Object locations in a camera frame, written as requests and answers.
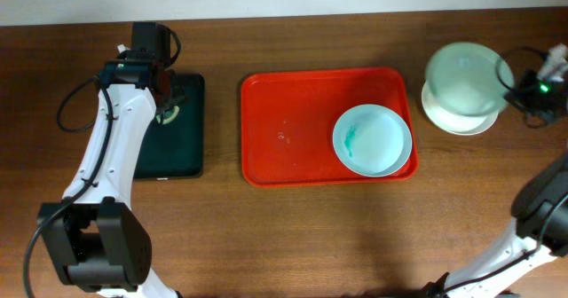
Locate mint green plate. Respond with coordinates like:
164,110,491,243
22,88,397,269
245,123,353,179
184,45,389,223
425,42,514,117

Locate green yellow scrub sponge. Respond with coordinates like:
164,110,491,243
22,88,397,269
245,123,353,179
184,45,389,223
156,106,180,125

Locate black rectangular tray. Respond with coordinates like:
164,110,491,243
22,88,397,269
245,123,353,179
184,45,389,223
134,74,205,180

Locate red plastic tray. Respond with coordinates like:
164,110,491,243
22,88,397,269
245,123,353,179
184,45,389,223
241,67,412,187

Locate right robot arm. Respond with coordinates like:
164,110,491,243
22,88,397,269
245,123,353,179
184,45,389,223
419,63,567,298

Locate light blue plate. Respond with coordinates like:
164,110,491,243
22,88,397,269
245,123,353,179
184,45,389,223
332,104,413,178

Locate cream white plate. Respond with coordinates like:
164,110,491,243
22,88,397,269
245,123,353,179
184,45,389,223
421,83,499,136

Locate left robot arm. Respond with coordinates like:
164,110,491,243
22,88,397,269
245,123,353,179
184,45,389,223
23,22,184,297

